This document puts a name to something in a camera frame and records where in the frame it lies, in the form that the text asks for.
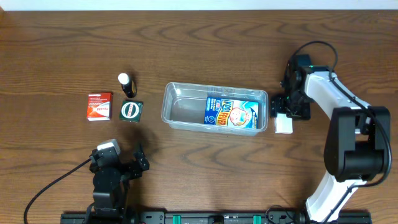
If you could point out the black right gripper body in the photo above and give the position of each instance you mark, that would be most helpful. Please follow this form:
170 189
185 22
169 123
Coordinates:
280 106

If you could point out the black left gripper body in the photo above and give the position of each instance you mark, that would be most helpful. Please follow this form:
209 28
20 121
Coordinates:
134 166

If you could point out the white green Panadol box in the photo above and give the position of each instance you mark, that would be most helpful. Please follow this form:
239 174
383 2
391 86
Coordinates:
283 124

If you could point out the dark green Zam-Buk box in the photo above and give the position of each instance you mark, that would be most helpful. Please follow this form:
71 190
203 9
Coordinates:
131 111

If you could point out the red Panadol box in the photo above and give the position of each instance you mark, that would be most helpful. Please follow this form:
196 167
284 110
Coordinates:
99 106

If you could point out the dark bottle white cap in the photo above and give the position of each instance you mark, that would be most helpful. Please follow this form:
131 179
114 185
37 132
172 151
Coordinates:
127 85

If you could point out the blue Kool Fever box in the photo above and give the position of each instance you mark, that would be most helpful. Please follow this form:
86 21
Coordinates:
231 113

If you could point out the clear plastic container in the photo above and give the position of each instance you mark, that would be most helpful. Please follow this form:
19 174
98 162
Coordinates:
184 107

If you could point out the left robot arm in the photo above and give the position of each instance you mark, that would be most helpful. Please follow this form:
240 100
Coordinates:
109 196

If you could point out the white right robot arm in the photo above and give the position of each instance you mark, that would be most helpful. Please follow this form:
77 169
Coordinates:
357 151

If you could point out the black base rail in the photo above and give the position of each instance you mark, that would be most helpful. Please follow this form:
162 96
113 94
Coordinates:
273 216

